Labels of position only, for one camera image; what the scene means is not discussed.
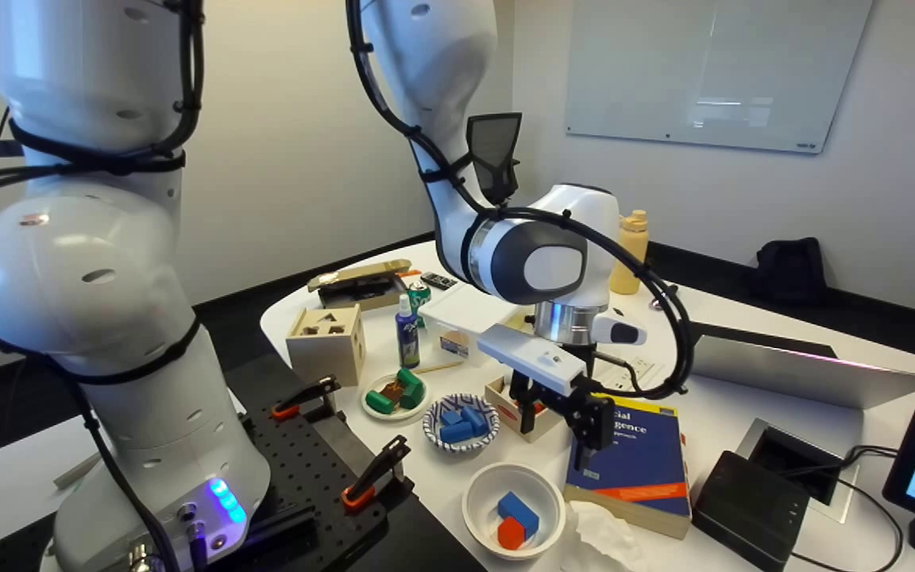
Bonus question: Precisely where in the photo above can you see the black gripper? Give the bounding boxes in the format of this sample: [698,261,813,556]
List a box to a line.
[504,363,622,477]

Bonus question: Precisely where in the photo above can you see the red wooden block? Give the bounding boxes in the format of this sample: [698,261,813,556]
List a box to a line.
[496,516,531,552]

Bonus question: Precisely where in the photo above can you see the wooden shape sorter cube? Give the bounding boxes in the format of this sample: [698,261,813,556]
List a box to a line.
[287,301,367,387]

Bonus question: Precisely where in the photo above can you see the blue and orange book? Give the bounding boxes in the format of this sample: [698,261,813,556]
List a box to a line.
[562,392,692,539]

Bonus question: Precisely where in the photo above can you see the blue rectangular block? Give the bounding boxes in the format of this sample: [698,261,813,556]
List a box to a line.
[493,488,547,532]

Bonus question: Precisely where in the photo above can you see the white bowl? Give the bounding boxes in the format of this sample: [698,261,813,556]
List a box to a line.
[460,457,568,561]

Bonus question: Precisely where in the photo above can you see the blue patterned paper plate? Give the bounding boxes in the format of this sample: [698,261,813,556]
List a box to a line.
[421,392,502,457]

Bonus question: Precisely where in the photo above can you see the small white plate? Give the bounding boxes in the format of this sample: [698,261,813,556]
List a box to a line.
[359,368,432,425]

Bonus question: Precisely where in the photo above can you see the blue spray bottle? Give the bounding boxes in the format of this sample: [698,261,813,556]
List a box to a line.
[395,291,421,372]

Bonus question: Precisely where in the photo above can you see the black clamp orange tips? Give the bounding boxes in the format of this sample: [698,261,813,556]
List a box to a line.
[266,375,343,422]
[341,433,413,516]

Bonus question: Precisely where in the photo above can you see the black box device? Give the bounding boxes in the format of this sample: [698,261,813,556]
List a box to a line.
[689,452,813,572]

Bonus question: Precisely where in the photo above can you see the beige bottle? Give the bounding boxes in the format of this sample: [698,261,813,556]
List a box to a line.
[612,205,654,300]

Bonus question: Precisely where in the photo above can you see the black flat pad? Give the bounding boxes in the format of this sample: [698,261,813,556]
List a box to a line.
[747,422,848,504]

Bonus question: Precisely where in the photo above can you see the silver laptop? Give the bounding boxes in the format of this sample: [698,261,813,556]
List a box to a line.
[676,335,915,413]

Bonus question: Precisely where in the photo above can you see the black bag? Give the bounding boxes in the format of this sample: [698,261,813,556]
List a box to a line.
[754,234,830,311]

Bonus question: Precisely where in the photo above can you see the black mesh office chair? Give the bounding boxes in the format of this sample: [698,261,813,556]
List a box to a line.
[462,111,525,205]

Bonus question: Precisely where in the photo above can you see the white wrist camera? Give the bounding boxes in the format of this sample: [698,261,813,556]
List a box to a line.
[472,311,649,399]

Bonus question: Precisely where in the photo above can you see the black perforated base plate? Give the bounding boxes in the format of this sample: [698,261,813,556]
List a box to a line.
[229,358,481,572]

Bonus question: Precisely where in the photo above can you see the black power cable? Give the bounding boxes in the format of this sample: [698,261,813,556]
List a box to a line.
[786,443,909,572]

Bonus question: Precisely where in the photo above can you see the wall whiteboard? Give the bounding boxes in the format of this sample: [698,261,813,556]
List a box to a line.
[566,0,880,160]

